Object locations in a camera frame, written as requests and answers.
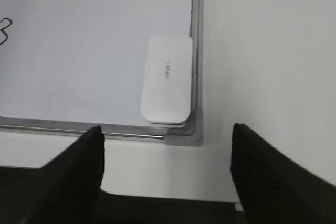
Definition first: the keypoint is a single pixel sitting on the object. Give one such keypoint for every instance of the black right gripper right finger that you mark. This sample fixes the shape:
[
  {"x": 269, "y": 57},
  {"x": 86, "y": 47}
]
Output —
[{"x": 274, "y": 189}]

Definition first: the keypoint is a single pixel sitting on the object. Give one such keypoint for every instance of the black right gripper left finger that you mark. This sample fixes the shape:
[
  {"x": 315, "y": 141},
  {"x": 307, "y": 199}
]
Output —
[{"x": 64, "y": 190}]

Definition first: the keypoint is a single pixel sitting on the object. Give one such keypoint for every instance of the white rectangular board eraser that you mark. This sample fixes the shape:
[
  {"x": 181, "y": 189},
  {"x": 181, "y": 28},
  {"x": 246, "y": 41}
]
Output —
[{"x": 167, "y": 82}]

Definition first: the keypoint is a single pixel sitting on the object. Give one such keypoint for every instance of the white whiteboard with grey frame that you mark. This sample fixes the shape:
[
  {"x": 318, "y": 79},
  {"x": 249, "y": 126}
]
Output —
[{"x": 69, "y": 65}]

